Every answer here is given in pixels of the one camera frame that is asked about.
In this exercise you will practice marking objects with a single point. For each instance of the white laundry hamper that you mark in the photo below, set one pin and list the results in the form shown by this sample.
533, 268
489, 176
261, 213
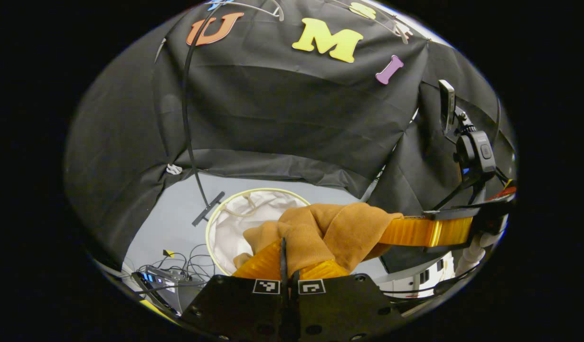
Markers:
235, 223

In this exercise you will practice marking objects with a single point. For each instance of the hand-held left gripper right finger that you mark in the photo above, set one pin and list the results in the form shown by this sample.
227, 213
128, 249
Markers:
344, 308

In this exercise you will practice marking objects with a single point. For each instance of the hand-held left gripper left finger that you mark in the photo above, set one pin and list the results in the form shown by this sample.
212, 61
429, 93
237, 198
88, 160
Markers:
240, 308

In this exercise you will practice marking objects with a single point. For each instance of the white device box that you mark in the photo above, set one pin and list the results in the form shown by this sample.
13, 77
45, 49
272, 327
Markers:
415, 280

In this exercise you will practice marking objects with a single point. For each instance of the brown jacket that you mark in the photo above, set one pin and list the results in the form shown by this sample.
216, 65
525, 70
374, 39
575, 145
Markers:
330, 228

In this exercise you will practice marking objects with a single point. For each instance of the white clothes hanger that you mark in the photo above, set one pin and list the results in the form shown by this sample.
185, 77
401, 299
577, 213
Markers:
368, 17
274, 10

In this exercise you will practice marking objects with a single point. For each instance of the yellow tape piece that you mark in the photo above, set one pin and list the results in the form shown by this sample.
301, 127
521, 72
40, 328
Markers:
168, 253

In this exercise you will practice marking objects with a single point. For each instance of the black clothes rack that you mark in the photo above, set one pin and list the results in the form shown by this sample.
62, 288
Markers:
184, 118

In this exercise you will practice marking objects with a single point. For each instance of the black backdrop cloth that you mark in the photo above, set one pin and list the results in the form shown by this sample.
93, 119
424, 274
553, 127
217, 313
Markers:
282, 114

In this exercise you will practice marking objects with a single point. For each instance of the grey hub with blue lights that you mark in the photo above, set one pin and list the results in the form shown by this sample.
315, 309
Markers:
171, 285

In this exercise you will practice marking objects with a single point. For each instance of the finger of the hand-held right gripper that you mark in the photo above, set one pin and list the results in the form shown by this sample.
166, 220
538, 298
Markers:
425, 232

